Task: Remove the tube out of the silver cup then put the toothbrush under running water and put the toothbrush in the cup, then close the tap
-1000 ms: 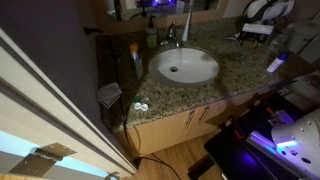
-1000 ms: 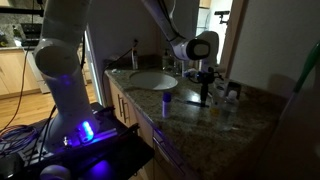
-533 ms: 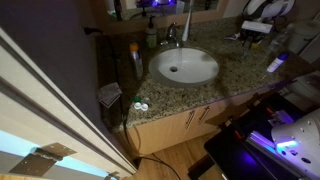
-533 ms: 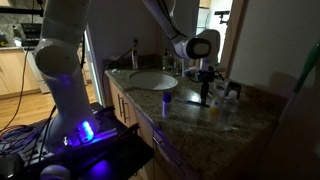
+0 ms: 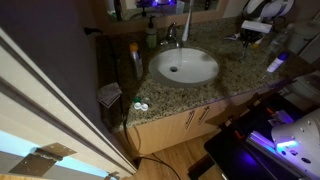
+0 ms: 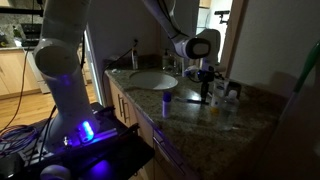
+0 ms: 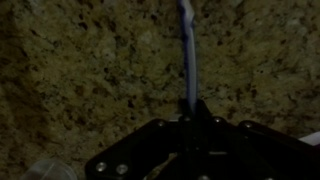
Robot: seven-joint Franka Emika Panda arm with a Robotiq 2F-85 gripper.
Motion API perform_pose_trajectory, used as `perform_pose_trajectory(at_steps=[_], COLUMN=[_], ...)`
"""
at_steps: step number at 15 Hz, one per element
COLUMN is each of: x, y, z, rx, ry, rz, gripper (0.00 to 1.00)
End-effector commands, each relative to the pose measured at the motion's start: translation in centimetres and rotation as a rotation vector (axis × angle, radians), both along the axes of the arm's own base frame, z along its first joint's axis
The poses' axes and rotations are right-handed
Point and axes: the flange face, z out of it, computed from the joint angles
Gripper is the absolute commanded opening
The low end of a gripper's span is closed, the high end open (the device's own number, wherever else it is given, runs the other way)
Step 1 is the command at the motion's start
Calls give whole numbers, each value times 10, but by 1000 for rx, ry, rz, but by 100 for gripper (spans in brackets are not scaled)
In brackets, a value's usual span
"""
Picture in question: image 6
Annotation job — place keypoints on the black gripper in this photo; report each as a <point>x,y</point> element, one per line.
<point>206,76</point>

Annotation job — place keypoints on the blue toothbrush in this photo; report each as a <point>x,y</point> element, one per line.
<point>188,100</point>

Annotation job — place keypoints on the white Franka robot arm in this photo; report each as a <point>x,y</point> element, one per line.
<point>63,90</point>

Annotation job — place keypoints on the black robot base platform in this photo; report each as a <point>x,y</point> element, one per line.
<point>110,156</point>

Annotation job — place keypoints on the white lotion tube yellow cap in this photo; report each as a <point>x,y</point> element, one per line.
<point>218,98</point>

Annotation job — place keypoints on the clear bottle white cap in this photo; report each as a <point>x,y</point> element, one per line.
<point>228,113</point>

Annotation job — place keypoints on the chrome faucet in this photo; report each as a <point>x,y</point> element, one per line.
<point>175,68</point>

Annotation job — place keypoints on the white can purple cap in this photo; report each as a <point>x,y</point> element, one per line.
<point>166,108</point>

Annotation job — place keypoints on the soap dispenser black pump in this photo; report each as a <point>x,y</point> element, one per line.
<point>166,61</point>

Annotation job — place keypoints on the white oval sink basin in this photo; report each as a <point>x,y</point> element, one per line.
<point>153,80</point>

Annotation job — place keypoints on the wooden vanity cabinet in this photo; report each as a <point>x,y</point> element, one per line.
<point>132,115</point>

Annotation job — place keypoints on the soap dispenser bottle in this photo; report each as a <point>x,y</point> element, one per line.
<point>134,60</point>

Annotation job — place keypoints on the white green contact lens case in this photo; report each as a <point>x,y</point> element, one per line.
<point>115,71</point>

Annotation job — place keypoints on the white door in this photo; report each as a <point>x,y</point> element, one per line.
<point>96,87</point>

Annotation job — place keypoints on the grey round dome button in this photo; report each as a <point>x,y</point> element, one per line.
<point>55,173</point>

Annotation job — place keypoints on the black kitchen appliance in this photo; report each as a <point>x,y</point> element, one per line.
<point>30,31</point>

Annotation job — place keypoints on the wooden kitchen cabinet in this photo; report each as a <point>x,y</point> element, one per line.
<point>13,73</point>

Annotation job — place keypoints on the black round device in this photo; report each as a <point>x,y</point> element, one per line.
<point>10,166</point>

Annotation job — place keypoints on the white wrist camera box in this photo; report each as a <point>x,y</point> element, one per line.
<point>190,70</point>

